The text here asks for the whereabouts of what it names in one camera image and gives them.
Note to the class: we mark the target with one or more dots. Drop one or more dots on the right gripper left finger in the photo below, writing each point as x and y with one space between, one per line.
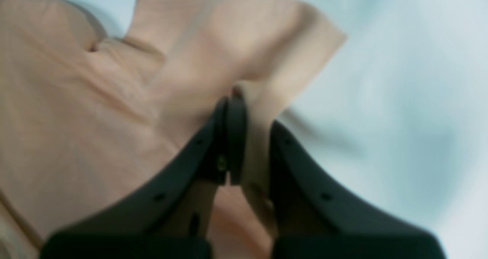
168 217

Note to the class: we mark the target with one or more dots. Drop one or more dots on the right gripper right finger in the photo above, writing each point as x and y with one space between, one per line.
318 218

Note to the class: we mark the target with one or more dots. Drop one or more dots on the peach T-shirt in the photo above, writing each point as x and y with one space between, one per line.
86 118

